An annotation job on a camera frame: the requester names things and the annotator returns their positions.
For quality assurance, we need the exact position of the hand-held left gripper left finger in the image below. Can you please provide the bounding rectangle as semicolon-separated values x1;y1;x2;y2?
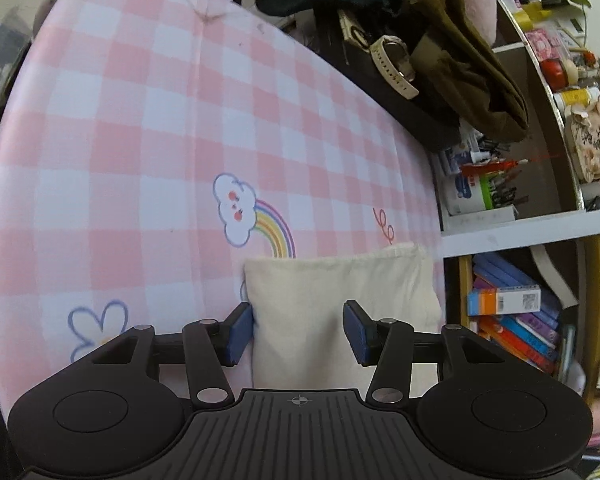
87;302;255;408

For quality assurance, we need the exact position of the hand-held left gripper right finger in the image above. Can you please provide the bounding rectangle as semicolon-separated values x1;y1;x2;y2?
343;300;508;407

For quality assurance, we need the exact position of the cream cloth bag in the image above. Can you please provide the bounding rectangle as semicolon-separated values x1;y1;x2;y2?
243;241;443;391

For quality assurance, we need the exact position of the wooden bookshelf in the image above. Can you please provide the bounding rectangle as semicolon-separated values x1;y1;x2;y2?
455;232;600;403

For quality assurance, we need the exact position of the orange white cardboard box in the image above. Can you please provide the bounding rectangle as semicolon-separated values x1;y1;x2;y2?
467;284;542;317

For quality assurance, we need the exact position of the row of colourful books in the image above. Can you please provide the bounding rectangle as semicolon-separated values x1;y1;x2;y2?
472;252;578;376

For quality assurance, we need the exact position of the white blue printed container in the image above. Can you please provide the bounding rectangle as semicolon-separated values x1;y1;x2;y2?
439;157;520;218

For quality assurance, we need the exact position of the white shelf unit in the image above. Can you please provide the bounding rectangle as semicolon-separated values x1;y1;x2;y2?
437;0;600;261

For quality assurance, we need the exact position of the white flat tablet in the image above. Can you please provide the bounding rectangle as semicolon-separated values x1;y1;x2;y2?
530;246;580;307

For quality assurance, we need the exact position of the mixed dark pens bundle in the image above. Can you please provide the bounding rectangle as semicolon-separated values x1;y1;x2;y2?
460;135;531;211

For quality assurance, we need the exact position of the pink checked table mat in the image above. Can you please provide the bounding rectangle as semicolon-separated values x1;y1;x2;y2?
0;0;446;411

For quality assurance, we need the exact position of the beige wristwatch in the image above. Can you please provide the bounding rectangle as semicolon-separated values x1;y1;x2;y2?
369;35;421;100

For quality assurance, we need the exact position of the olive brown garment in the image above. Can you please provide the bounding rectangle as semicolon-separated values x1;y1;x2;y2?
407;0;531;143

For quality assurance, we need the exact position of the floral cloth pouch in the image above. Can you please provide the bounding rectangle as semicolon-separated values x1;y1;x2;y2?
564;94;600;185

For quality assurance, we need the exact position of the yellow jar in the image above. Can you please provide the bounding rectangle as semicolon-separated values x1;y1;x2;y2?
554;87;600;113

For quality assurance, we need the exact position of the red jar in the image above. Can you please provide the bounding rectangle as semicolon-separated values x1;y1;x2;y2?
541;57;570;88

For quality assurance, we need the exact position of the pink box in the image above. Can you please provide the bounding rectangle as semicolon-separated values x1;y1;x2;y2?
524;27;567;61

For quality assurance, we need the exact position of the clear plastic container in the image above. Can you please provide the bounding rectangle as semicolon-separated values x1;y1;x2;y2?
0;7;35;118

